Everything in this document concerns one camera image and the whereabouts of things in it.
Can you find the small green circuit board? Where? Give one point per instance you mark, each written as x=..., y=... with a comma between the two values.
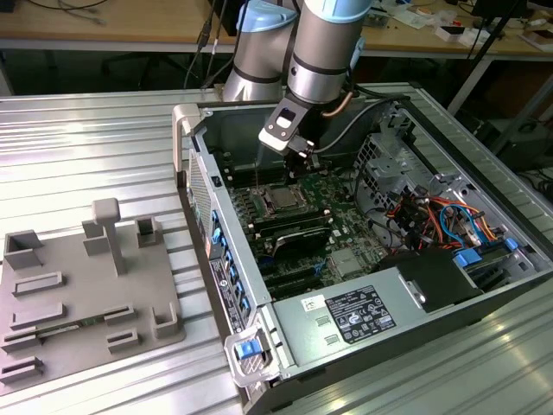
x=379, y=19

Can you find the black air shroud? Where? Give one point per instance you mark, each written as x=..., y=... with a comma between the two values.
x=432, y=276

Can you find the grey PC case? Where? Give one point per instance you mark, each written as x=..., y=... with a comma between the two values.
x=432, y=346

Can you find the CPU socket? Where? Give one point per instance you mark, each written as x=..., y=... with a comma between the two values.
x=265, y=203

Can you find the green RAM stick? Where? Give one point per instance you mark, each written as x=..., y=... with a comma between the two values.
x=93, y=321

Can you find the green motherboard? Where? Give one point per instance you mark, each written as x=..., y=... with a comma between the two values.
x=345, y=229

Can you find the metal locking lever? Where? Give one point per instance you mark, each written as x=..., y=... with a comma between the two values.
x=258, y=175

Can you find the black graphics card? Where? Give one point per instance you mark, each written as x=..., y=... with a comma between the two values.
x=302, y=242

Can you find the brown white box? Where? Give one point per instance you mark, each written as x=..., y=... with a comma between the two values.
x=538, y=36

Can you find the black chair base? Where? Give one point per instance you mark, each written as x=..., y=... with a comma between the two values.
x=142, y=65

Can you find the black RAM slot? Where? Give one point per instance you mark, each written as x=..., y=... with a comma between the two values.
x=242, y=174
x=289, y=218
x=294, y=227
x=235, y=157

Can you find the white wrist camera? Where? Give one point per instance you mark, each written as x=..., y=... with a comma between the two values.
x=281, y=127

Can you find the grey power supply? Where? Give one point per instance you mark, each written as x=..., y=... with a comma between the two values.
x=294, y=337

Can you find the small white box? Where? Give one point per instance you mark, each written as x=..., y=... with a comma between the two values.
x=451, y=33

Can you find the silver chipset heatsink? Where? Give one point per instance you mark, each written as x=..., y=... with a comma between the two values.
x=345, y=263

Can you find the wooden desk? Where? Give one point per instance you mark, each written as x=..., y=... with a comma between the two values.
x=129, y=26

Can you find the grey parts rack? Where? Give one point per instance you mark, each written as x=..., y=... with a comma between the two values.
x=86, y=294

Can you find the metal drive cage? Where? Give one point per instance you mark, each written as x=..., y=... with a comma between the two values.
x=389, y=168

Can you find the blue disk carrier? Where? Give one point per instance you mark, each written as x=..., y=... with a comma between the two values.
x=468, y=258

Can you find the black computer box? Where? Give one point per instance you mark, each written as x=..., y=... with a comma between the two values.
x=529, y=144

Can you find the blue slot clip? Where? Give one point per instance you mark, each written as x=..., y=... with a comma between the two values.
x=218, y=240
x=229, y=260
x=245, y=303
x=216, y=216
x=235, y=276

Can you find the black expansion slot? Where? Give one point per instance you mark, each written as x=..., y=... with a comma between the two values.
x=294, y=275
x=298, y=289

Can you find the small blue carrier tab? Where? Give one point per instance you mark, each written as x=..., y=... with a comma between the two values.
x=510, y=244

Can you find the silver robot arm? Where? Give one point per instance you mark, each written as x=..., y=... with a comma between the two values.
x=319, y=43

